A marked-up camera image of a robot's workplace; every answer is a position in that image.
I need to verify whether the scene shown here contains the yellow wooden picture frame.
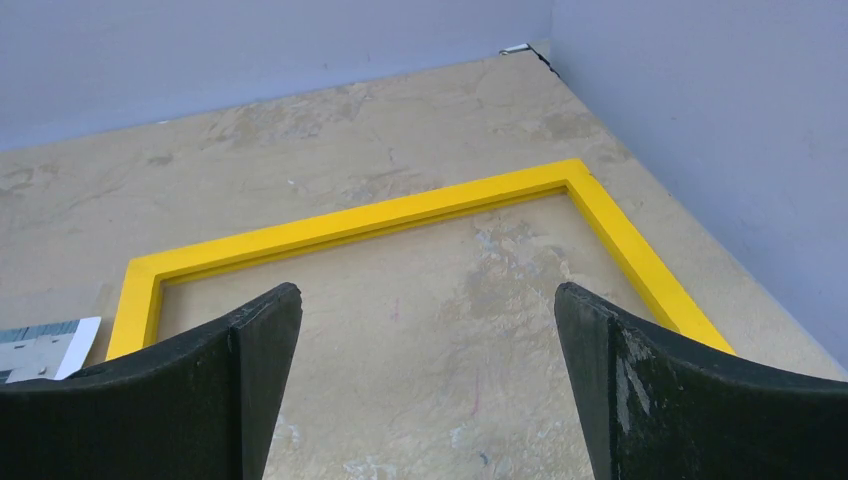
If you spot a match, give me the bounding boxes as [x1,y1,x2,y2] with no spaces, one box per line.
[106,159,733,360]

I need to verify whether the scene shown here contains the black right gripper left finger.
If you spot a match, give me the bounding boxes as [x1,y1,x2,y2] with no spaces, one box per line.
[1,283,302,479]

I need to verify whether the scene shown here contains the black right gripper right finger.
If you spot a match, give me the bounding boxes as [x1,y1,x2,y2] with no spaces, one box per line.
[555,282,847,479]

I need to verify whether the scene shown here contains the building and sky photo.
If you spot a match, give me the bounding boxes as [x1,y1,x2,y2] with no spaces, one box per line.
[1,317,101,384]

